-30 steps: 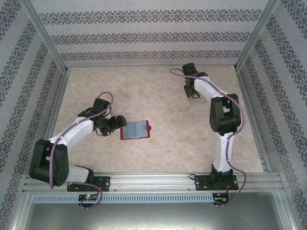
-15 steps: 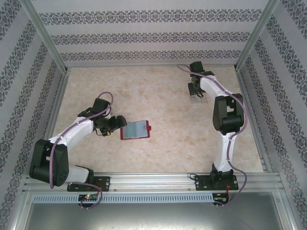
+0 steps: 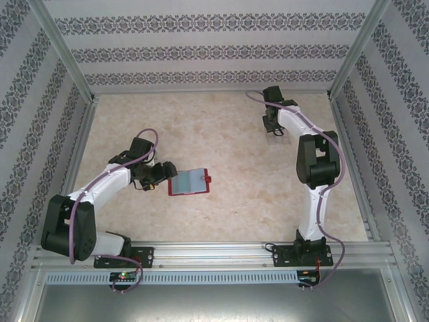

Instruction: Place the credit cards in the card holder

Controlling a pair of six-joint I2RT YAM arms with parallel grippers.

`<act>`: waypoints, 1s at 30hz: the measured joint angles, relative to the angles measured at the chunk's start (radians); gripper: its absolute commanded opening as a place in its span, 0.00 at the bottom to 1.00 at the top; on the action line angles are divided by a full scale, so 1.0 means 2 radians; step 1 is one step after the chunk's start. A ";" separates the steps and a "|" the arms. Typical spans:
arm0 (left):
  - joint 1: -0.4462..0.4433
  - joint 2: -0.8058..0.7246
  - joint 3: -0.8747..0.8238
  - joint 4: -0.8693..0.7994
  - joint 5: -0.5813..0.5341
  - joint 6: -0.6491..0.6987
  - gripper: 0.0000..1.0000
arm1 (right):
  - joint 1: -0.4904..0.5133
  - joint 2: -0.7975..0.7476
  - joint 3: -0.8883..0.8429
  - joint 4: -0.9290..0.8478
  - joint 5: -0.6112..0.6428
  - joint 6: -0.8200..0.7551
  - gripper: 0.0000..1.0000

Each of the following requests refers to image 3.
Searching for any long aluminium mounting rail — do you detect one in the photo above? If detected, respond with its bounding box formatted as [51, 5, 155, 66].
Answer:
[32, 241, 398, 269]

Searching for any aluminium table edge rail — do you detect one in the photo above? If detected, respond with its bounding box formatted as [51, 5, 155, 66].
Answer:
[330, 93, 382, 242]
[46, 95, 101, 245]

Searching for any red leather card holder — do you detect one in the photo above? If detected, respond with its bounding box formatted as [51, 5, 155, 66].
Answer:
[166, 166, 215, 197]

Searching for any green circuit board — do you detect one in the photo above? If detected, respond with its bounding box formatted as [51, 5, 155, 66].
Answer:
[298, 270, 321, 284]
[109, 271, 139, 282]

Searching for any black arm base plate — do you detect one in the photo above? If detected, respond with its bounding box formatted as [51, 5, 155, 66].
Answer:
[93, 246, 155, 269]
[271, 244, 334, 268]

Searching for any slotted grey cable duct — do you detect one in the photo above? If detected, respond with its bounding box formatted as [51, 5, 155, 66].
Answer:
[45, 270, 299, 285]

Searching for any grey metal sheet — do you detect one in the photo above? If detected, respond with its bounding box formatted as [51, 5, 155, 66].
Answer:
[19, 284, 412, 322]

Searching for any aluminium frame post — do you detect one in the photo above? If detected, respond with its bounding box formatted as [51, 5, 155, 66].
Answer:
[326, 0, 393, 101]
[32, 0, 101, 105]

